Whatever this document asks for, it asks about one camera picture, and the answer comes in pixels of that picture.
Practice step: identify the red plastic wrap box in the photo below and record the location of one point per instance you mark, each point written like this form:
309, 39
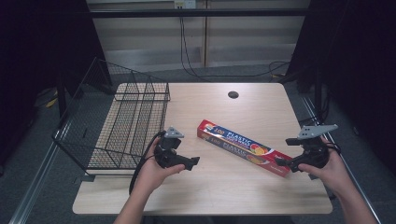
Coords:
236, 140

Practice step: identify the dark curtain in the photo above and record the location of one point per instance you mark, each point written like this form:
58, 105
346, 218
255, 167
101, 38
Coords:
37, 62
358, 62

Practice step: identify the metal floor rail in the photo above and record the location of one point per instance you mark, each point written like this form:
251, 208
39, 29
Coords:
314, 110
34, 183

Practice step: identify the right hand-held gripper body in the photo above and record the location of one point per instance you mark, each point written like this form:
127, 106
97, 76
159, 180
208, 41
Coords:
313, 152

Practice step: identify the person's left hand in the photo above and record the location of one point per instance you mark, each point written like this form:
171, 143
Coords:
155, 175

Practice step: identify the black horizontal bar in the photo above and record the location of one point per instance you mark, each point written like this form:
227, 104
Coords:
199, 13

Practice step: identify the person's right hand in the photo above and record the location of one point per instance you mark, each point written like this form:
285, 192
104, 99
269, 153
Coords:
330, 172

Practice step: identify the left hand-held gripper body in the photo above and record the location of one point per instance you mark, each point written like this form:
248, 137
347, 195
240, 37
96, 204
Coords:
166, 157

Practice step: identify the yellow and grey floor object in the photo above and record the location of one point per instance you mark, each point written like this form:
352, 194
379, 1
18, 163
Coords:
49, 98

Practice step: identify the black metal stand post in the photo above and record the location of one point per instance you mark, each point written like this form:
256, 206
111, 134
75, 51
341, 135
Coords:
61, 96

